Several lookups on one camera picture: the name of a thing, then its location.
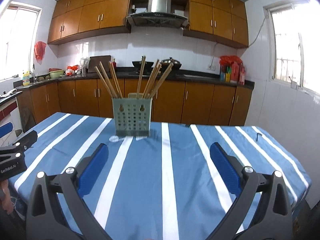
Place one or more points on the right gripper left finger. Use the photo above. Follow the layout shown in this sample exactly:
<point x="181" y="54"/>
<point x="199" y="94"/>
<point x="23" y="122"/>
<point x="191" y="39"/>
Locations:
<point x="45" y="217"/>

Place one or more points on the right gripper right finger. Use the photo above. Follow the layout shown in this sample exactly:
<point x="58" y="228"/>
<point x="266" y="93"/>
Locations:
<point x="273" y="216"/>

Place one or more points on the orange lower kitchen cabinets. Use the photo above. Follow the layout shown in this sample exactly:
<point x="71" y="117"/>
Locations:
<point x="181" y="102"/>

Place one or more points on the orange kitchen cabinets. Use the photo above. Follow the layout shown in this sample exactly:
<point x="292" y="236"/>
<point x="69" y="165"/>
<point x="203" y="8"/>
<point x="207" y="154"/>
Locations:
<point x="221" y="21"/>
<point x="181" y="102"/>

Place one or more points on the orange upper kitchen cabinets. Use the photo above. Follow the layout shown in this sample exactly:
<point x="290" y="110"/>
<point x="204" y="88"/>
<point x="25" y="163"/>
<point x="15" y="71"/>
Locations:
<point x="221" y="21"/>

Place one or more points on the person's left hand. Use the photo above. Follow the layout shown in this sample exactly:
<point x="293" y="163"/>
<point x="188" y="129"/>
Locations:
<point x="6" y="203"/>

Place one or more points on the yellow detergent bottle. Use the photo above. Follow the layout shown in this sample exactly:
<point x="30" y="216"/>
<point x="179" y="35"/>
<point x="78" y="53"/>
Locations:
<point x="26" y="78"/>

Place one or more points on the green basin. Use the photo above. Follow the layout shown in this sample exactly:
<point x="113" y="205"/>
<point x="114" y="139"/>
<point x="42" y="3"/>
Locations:
<point x="55" y="73"/>

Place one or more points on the red white plastic bag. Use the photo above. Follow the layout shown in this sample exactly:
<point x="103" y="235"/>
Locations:
<point x="71" y="70"/>

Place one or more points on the blue white striped tablecloth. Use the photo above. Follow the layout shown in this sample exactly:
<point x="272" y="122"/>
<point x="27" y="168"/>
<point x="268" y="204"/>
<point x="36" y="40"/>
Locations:
<point x="164" y="186"/>

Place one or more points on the green perforated utensil holder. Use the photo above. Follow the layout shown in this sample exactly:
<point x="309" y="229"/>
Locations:
<point x="132" y="115"/>

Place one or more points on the brown cutting board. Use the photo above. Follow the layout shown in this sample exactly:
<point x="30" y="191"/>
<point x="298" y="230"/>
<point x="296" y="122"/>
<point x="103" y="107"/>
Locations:
<point x="95" y="60"/>

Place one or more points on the left window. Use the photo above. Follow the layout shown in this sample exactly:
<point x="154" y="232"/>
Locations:
<point x="19" y="24"/>

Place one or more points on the window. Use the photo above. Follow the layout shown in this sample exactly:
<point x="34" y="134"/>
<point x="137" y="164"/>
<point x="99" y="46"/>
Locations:
<point x="294" y="32"/>
<point x="19" y="24"/>

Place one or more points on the red bottle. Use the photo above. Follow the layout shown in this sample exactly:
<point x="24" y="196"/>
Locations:
<point x="114" y="63"/>

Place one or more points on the black countertop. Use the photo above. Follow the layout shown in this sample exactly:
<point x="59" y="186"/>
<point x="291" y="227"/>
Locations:
<point x="130" y="73"/>

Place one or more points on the red plastic bag on counter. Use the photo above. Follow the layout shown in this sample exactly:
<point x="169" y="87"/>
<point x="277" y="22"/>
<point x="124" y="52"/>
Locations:
<point x="232" y="69"/>

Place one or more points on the right window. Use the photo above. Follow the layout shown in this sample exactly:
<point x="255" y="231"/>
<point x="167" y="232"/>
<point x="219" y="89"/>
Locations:
<point x="294" y="32"/>

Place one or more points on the steel range hood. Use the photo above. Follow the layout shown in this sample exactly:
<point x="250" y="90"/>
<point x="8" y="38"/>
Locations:
<point x="158" y="13"/>

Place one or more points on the red bag hanging on wall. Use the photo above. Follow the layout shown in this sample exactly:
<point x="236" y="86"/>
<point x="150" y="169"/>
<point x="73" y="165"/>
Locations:
<point x="39" y="50"/>

